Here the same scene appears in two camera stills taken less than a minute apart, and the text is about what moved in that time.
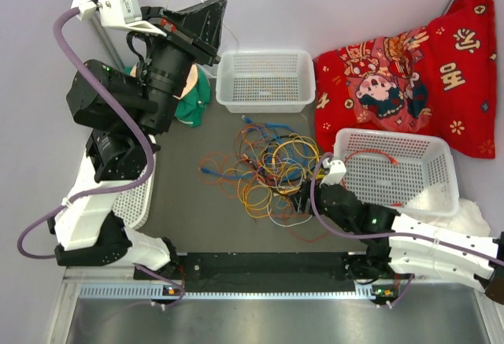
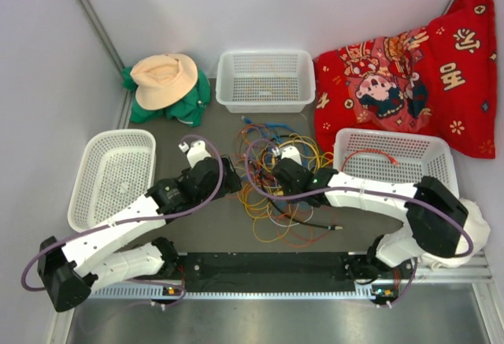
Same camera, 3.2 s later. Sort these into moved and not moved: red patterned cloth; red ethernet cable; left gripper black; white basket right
Moved: left gripper black
Not moved: red patterned cloth; red ethernet cable; white basket right
